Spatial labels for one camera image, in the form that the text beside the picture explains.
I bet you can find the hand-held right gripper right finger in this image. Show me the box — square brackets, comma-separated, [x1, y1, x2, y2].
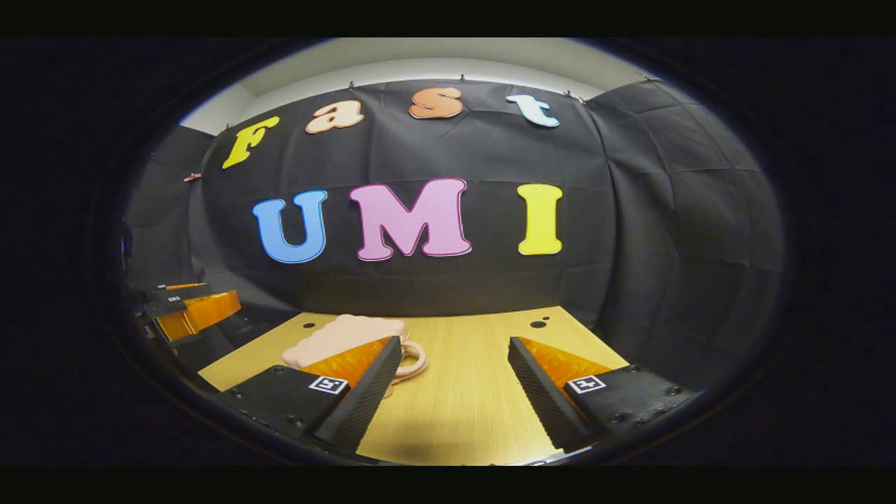
[507, 336, 701, 452]

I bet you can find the black backdrop cloth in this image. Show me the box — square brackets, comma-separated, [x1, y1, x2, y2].
[122, 79, 785, 389]

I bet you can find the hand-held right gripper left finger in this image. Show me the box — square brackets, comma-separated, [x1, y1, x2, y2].
[220, 335, 403, 456]

